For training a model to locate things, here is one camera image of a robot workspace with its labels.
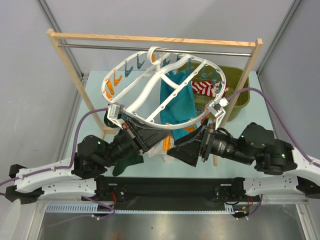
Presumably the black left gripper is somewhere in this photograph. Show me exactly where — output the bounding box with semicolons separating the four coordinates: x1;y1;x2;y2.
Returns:
101;118;172;168

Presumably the orange clothespin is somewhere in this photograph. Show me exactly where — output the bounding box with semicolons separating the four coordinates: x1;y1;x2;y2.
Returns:
184;124;197;133
163;135;174;152

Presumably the white round clip hanger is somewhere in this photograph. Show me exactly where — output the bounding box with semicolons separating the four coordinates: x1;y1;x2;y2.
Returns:
101;46;229;130

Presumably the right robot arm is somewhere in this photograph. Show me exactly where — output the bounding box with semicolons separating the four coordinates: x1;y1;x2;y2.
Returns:
167;122;320;201

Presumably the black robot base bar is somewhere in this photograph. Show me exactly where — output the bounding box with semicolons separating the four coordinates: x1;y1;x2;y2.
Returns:
95;175;247;202

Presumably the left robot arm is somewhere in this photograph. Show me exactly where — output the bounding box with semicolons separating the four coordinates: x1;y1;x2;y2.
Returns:
4;117;172;204

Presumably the teal cloth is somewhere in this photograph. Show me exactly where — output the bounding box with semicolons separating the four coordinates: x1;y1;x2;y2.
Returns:
160;70;197;140

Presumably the red white striped sock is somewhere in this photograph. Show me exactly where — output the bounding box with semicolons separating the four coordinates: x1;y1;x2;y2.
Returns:
191;80;221;98

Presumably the olive green plastic basket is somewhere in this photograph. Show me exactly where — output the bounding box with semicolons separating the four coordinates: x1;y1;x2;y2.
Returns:
178;63;251;123

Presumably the metal hanging rod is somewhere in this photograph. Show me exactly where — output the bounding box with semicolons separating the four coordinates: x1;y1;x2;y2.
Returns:
58;43;252;57

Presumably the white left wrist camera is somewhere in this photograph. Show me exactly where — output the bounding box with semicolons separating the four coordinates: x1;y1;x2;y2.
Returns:
107;102;124;128

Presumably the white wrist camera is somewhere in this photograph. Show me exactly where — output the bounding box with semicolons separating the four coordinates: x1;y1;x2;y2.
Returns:
205;97;229;128
107;102;124;128

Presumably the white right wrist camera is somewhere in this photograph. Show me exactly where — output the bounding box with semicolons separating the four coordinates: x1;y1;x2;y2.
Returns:
205;97;229;128

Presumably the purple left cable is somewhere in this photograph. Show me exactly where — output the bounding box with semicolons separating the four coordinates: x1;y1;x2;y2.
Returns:
0;107;116;227

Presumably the wooden drying rack frame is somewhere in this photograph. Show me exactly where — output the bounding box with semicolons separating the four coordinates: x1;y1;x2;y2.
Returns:
46;28;263;167

